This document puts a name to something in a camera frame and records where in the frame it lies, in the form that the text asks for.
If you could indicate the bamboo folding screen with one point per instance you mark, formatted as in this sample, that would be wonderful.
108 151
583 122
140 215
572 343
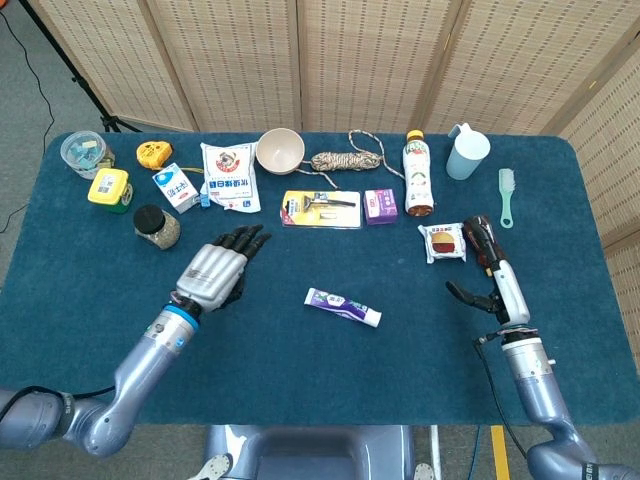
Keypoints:
350 60

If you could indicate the blue white carton box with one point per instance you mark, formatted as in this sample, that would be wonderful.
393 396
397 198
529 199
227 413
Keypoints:
175 187

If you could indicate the grey-blue robot torso base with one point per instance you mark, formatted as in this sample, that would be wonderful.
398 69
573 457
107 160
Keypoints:
310 450

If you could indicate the yellow tape measure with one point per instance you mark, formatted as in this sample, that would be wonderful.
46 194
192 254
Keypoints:
154 155

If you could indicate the purple white toothpaste tube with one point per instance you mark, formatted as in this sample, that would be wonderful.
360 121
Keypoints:
340 306

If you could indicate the white sugar bag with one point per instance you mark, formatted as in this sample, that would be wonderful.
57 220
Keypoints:
230 175

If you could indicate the razor in blister pack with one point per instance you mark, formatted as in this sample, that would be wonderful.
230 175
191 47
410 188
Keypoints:
320 210

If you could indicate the glass spice jar black lid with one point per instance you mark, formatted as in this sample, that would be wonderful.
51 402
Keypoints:
155 227

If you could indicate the black tripod stand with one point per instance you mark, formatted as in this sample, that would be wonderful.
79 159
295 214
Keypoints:
82 82

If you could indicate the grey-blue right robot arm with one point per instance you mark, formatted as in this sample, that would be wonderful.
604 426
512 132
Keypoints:
537 385

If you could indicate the mint green brush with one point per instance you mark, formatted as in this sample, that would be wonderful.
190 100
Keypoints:
506 200

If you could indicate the light blue pitcher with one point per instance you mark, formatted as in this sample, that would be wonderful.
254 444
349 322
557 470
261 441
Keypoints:
465 155

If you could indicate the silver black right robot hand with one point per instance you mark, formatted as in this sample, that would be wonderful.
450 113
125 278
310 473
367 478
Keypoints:
512 295

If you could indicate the drink bottle with yellow cap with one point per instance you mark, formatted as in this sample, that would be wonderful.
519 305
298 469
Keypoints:
417 175

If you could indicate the cake snack packet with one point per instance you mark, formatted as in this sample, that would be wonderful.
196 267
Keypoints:
442 242

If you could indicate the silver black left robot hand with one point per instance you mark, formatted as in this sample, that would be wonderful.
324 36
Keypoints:
210 275

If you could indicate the yellow floor tape strip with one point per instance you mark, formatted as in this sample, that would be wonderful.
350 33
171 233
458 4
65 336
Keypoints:
500 450

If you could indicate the clear plastic tub with blocks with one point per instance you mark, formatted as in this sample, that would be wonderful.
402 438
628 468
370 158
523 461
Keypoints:
82 150

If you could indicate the amber bear-shaped honey bottle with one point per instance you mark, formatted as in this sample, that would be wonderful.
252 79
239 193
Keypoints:
480 258

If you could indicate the blue felt table cover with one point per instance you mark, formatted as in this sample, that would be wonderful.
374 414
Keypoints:
320 365

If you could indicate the green container with yellow lid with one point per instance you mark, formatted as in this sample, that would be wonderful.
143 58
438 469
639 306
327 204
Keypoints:
107 185

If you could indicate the white table leg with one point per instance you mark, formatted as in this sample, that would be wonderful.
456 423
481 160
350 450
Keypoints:
435 450

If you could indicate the beige bowl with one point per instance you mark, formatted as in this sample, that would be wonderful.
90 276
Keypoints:
280 150

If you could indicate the purple box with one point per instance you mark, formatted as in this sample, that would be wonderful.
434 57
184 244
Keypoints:
380 206

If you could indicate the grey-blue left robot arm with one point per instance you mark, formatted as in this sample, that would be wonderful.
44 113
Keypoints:
150 355

